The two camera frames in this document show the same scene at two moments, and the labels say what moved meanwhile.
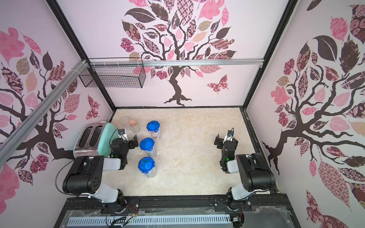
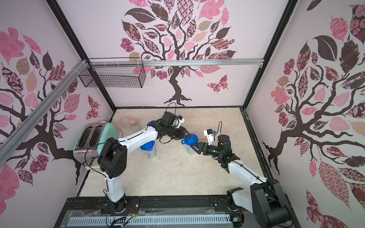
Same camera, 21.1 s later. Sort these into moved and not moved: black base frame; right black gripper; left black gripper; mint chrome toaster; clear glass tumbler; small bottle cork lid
Moved: left black gripper; right black gripper
Not moved: black base frame; clear glass tumbler; mint chrome toaster; small bottle cork lid
